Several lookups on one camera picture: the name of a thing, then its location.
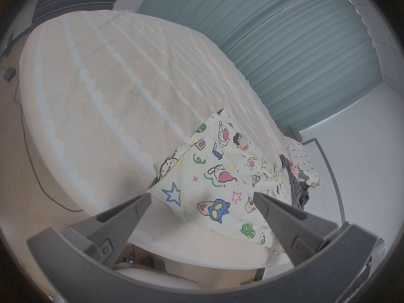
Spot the grey bedside table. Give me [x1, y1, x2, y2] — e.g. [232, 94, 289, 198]
[276, 120, 300, 140]

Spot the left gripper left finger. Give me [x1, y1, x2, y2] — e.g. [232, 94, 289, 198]
[66, 193, 153, 266]

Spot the white printed pyjama top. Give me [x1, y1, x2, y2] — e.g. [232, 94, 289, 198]
[147, 108, 299, 255]

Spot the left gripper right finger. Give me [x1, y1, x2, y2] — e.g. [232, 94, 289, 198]
[252, 191, 339, 263]

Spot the bed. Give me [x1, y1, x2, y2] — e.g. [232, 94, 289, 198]
[20, 10, 351, 271]

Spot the black power adapter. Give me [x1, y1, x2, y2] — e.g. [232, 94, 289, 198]
[0, 66, 85, 213]

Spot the blue-green curtain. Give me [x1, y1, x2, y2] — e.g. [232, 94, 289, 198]
[136, 0, 384, 132]

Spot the white printed pillow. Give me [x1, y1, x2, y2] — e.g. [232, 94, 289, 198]
[286, 138, 321, 189]

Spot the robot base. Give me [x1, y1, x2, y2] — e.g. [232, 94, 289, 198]
[112, 244, 204, 296]

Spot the pile of clothes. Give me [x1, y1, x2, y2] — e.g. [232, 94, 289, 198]
[279, 154, 311, 211]

